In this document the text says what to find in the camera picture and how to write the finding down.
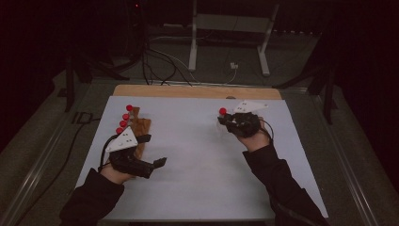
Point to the white plug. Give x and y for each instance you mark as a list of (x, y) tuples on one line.
[(233, 65)]

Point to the wooden test tube rack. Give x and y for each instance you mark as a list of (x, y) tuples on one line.
[(142, 125)]

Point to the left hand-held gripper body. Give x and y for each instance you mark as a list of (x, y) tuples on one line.
[(127, 157)]

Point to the person's right hand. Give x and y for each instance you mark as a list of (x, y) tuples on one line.
[(255, 142)]

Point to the white metal stand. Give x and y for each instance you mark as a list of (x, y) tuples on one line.
[(193, 47)]

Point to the wooden table board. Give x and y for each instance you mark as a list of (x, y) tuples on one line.
[(188, 91)]

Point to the white table cover sheet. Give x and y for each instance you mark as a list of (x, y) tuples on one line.
[(194, 175)]

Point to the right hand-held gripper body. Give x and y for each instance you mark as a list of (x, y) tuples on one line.
[(246, 124)]

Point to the black tripod stand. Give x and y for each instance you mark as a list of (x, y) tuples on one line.
[(69, 91), (328, 97)]

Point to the person's left hand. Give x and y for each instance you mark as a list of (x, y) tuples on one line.
[(114, 175)]

